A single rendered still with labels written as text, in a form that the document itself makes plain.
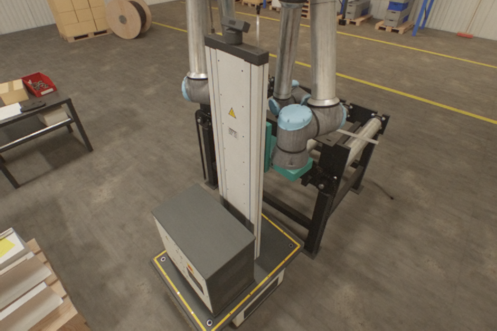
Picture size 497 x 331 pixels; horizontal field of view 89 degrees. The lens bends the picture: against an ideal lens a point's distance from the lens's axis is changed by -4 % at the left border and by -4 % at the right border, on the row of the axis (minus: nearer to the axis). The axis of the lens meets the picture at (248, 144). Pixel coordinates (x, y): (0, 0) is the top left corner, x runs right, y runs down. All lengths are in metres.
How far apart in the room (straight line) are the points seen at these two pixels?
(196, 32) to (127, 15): 6.63
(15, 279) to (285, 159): 1.93
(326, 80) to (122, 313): 2.08
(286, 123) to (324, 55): 0.33
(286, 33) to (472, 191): 2.98
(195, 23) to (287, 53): 0.52
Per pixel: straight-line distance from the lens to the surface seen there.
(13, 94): 3.76
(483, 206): 3.62
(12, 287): 2.46
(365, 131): 2.27
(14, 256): 2.42
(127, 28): 8.20
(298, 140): 1.22
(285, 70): 1.26
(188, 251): 1.50
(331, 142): 1.62
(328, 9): 1.23
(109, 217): 2.95
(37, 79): 4.08
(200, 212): 1.63
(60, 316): 2.25
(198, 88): 1.53
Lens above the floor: 2.12
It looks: 38 degrees down
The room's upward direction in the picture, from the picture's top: straight up
